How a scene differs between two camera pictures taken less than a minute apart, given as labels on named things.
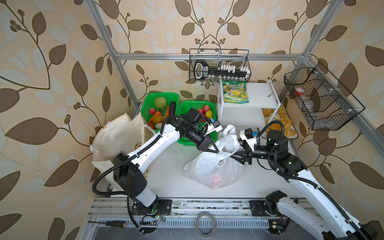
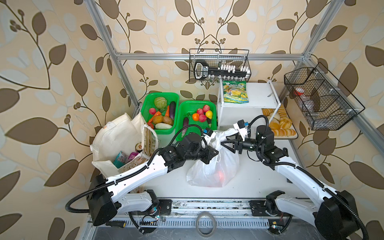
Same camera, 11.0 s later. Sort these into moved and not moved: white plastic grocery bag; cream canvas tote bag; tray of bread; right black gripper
Moved: right black gripper
Not moved: cream canvas tote bag; white plastic grocery bag; tray of bread
